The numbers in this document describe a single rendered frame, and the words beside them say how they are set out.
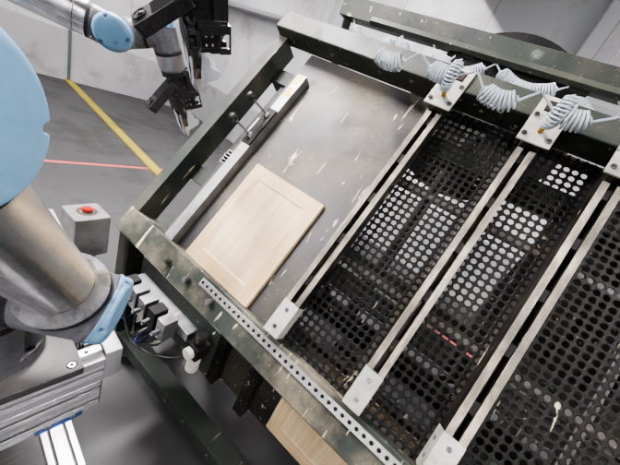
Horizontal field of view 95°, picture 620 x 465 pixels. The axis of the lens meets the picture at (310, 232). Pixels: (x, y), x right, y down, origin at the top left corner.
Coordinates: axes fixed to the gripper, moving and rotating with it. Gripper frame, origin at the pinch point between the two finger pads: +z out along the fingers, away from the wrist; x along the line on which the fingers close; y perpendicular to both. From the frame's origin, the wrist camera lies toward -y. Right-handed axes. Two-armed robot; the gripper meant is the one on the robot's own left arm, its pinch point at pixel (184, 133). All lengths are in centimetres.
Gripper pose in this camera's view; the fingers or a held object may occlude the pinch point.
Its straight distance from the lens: 115.4
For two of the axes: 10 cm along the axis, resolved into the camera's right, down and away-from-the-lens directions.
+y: 7.4, -4.6, 4.9
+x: -6.7, -5.5, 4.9
